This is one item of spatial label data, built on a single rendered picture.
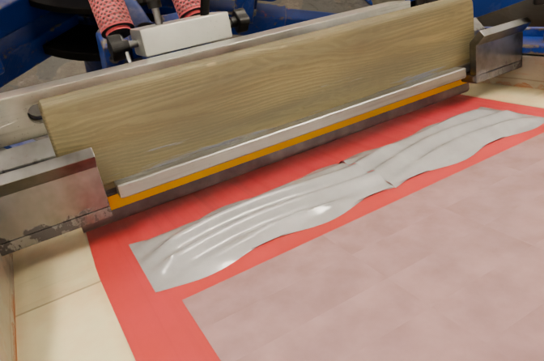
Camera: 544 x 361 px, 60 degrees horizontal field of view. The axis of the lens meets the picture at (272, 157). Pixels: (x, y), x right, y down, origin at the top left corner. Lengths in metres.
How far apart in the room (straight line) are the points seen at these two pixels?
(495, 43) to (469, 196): 0.23
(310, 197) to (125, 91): 0.15
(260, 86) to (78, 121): 0.14
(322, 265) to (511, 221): 0.11
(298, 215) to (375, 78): 0.18
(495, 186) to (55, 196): 0.29
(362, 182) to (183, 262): 0.14
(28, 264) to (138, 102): 0.14
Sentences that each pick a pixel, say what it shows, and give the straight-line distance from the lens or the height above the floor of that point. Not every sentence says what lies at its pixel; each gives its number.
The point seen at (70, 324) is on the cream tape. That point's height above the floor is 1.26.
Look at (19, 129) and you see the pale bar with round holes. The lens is 0.58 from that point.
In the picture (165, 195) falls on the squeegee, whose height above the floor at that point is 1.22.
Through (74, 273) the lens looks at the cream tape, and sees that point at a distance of 0.34.
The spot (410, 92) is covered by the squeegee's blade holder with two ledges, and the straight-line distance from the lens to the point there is 0.46.
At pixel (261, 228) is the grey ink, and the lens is 0.31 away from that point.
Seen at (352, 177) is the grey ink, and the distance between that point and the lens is 0.37.
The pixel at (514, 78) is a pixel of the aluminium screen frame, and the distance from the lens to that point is 0.58.
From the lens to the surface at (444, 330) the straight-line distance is 0.23.
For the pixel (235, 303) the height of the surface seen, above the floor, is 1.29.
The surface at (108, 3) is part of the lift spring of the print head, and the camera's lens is 0.76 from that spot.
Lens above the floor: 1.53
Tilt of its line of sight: 48 degrees down
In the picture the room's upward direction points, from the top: 10 degrees clockwise
